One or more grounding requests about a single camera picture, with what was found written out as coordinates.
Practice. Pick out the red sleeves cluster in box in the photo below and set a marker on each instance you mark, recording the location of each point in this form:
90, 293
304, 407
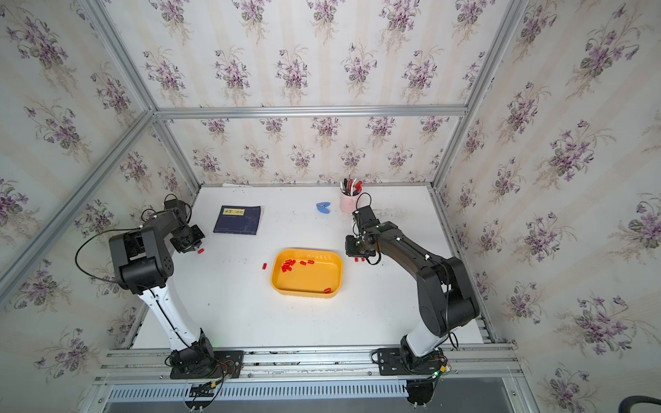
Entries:
288, 265

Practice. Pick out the pink pen cup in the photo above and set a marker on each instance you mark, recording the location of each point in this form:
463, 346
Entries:
350, 189

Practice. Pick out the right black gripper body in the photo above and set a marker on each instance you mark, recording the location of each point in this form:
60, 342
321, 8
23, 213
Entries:
355, 247

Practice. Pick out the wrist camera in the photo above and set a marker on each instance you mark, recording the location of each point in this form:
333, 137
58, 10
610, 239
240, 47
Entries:
365, 219
179, 207

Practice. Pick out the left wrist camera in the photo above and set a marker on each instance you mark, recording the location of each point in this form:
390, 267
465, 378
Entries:
179, 207

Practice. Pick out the blue plastic clip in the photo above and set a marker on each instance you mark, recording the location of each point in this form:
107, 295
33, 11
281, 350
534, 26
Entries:
323, 207

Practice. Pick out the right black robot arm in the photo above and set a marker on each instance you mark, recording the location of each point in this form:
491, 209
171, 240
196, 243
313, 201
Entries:
446, 297

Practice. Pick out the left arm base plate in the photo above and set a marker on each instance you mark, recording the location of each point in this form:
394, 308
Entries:
186, 365

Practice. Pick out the aluminium front rail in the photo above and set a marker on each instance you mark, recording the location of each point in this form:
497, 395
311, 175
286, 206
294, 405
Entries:
301, 373

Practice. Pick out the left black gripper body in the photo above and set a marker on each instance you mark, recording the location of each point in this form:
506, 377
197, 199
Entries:
185, 239

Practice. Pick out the dark blue notebook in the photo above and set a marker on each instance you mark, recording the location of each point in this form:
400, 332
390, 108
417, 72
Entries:
238, 220

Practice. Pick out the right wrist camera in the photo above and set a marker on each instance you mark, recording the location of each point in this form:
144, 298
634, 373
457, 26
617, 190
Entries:
365, 219

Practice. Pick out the yellow plastic storage box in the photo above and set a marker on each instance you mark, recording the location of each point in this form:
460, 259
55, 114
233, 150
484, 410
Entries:
308, 281

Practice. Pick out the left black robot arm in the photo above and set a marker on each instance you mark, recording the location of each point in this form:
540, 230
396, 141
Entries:
143, 264

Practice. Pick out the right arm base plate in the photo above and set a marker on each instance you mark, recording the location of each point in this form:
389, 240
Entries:
400, 361

